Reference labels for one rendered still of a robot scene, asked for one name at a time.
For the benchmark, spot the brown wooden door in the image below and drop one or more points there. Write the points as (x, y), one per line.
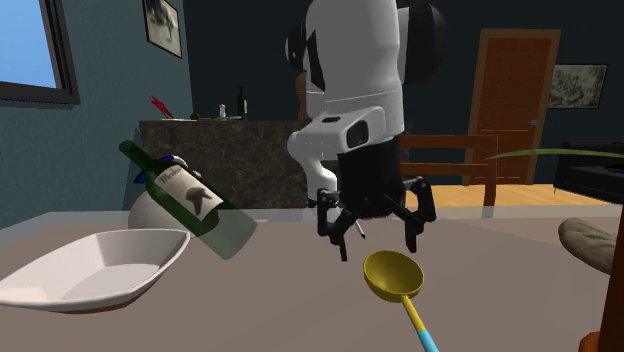
(512, 97)

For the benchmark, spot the green plant leaf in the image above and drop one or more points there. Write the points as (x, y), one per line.
(560, 153)

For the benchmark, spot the beige bread loaf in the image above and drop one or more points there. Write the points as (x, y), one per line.
(587, 241)

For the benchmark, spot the dark marble counter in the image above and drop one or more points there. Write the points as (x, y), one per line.
(224, 161)

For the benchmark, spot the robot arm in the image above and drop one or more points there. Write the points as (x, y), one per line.
(356, 58)

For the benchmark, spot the white angular bowl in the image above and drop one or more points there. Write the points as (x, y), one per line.
(97, 273)

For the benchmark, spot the grey landscape wall picture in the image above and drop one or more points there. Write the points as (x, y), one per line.
(577, 86)

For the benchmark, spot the window with dark frame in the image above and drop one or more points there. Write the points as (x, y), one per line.
(24, 44)

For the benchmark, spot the dark framed wall picture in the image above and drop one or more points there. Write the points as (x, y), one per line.
(163, 24)

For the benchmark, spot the black sofa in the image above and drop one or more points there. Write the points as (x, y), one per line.
(592, 170)

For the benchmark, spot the brown wooden chair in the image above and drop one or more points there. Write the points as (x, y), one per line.
(451, 168)

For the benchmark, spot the thin grey pen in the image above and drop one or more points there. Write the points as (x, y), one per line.
(361, 231)

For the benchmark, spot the white vase with blue trim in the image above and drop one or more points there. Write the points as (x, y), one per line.
(144, 214)

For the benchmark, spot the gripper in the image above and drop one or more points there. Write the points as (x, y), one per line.
(370, 180)

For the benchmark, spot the green wine bottle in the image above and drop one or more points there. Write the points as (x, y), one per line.
(187, 197)

